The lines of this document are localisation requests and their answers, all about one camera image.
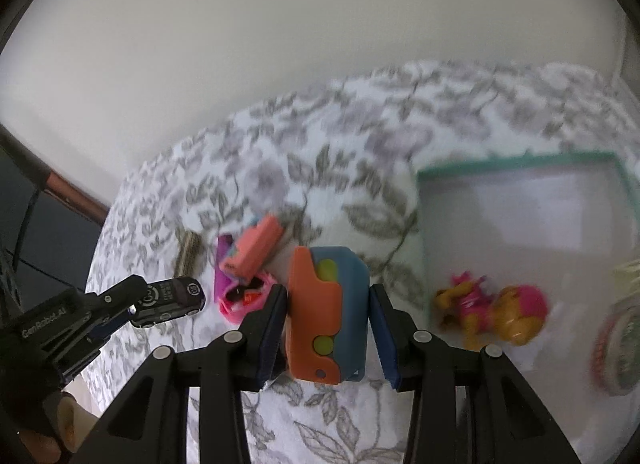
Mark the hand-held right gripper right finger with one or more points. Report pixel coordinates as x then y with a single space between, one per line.
385 339

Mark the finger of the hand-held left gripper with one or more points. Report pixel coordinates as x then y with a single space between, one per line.
112 325
120 294

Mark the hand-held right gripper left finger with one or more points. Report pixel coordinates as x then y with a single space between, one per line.
272 334

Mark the pink wristband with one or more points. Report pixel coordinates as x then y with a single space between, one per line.
237 311

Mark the large orange and blue toy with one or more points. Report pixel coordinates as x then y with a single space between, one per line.
310 314

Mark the black toy car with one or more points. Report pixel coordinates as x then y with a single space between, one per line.
170 301

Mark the purple lighter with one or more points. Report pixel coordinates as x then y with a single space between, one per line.
221 274

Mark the small orange and blue toy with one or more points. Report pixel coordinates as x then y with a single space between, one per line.
255 244

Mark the pink puppy toy figure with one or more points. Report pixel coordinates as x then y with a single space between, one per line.
515 314

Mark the teal box lid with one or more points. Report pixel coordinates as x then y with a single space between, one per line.
525 224

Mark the clear ball with orange spiral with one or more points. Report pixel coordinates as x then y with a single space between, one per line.
617 349

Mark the person's left hand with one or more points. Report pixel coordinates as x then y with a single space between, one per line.
72 419

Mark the dark cabinet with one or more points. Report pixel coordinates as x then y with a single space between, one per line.
30 244

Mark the black and copper pole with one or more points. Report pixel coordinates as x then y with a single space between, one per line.
70 194

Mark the grey floral blanket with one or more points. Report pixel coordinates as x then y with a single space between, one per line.
350 143

